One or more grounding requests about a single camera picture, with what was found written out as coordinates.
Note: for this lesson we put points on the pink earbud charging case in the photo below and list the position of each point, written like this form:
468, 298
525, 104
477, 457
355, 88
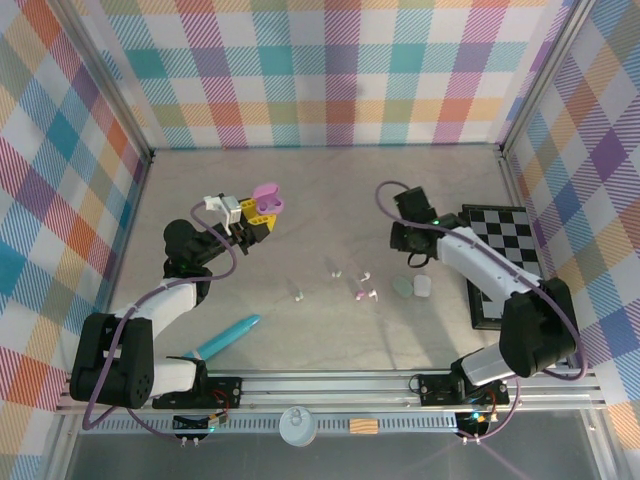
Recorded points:
265, 192

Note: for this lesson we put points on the white earbud charging case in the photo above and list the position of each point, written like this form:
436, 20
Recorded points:
422, 286

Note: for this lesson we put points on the mint green earbud charging case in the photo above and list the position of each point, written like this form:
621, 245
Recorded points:
402, 287

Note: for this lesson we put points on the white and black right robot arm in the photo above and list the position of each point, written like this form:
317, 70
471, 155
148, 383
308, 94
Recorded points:
480, 260

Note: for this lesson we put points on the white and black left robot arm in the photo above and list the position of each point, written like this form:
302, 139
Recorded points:
170, 310

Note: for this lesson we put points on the black and white chessboard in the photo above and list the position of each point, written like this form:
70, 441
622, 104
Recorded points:
515, 235

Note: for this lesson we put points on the turquoise plastic tube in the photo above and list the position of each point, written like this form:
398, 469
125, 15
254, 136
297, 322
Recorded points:
230, 336

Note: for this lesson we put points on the small wooden block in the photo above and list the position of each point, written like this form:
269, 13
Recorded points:
363, 426

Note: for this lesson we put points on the white round cap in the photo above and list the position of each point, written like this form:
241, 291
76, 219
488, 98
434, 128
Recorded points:
298, 430

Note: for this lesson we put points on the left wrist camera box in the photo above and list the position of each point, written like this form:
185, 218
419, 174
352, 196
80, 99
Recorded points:
230, 209

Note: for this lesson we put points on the aluminium side rail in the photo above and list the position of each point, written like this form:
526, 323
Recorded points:
128, 225
515, 195

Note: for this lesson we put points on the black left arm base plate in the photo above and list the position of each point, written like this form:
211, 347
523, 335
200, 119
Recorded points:
227, 395

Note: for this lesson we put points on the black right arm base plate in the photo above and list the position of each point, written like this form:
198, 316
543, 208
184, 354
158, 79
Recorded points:
435, 390

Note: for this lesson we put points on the aluminium rail frame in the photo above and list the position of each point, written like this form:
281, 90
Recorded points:
325, 387

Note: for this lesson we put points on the small circuit board mount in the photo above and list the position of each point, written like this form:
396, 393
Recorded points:
475, 422
200, 424

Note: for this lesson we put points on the aluminium corner post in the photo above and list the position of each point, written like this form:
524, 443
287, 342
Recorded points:
545, 75
109, 75

